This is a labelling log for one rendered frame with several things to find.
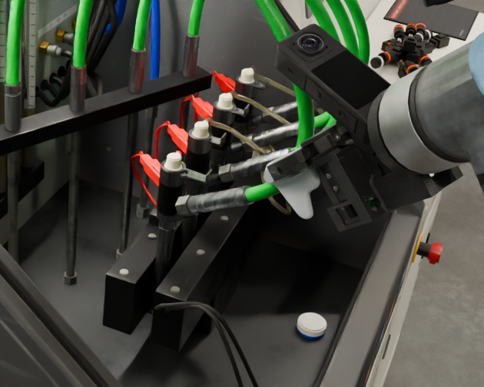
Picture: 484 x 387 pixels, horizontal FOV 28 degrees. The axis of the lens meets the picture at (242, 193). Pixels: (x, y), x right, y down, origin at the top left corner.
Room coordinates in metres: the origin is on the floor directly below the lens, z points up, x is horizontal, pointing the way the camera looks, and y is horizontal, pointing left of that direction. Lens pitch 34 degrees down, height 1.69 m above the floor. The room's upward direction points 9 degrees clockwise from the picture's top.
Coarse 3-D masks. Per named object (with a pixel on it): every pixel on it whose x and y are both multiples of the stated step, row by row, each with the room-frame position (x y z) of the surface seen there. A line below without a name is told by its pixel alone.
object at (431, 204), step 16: (288, 0) 1.29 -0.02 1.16; (368, 0) 1.73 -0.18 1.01; (304, 16) 1.35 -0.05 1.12; (368, 16) 1.74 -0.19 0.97; (432, 208) 1.49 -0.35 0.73; (432, 224) 1.80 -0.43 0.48; (416, 240) 1.22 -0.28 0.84; (416, 256) 1.45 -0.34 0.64; (416, 272) 1.75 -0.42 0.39; (400, 304) 1.34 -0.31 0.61; (400, 320) 1.61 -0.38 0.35; (384, 352) 1.19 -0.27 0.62; (384, 368) 1.47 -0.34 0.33
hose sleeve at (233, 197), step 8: (216, 192) 0.79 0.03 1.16; (224, 192) 0.78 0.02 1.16; (232, 192) 0.77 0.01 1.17; (240, 192) 0.77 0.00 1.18; (192, 200) 0.80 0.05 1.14; (200, 200) 0.79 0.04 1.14; (208, 200) 0.79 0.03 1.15; (216, 200) 0.78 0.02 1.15; (224, 200) 0.77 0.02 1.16; (232, 200) 0.77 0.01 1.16; (240, 200) 0.77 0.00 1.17; (192, 208) 0.79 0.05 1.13; (200, 208) 0.79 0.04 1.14; (208, 208) 0.78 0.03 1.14; (216, 208) 0.78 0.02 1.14; (224, 208) 0.78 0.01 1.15
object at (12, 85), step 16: (16, 0) 0.93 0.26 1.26; (256, 0) 0.78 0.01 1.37; (272, 0) 0.78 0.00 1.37; (16, 16) 0.93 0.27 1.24; (272, 16) 0.77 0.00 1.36; (16, 32) 0.93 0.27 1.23; (288, 32) 0.76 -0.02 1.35; (16, 48) 0.93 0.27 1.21; (16, 64) 0.94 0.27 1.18; (16, 80) 0.94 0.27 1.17; (304, 96) 0.74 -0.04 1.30; (304, 112) 0.74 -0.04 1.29; (304, 128) 0.74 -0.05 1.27; (256, 192) 0.76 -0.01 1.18; (272, 192) 0.75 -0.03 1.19
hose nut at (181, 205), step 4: (184, 196) 0.81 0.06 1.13; (188, 196) 0.81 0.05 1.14; (180, 200) 0.81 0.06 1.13; (184, 200) 0.80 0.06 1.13; (176, 204) 0.80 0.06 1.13; (180, 204) 0.80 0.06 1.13; (184, 204) 0.80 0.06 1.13; (176, 208) 0.80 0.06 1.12; (180, 208) 0.80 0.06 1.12; (184, 208) 0.80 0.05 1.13; (180, 212) 0.80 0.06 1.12; (184, 212) 0.80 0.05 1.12; (188, 212) 0.80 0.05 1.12; (184, 216) 0.81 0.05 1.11
